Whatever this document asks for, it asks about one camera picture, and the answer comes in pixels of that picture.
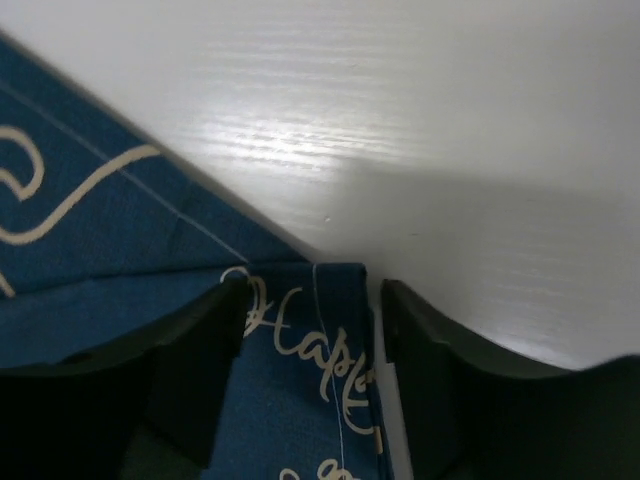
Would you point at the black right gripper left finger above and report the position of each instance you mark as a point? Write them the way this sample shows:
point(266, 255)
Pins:
point(145, 405)

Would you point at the dark blue embroidered cloth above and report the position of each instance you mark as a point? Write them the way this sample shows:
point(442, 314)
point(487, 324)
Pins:
point(101, 234)

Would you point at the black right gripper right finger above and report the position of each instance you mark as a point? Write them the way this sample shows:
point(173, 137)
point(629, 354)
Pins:
point(473, 409)

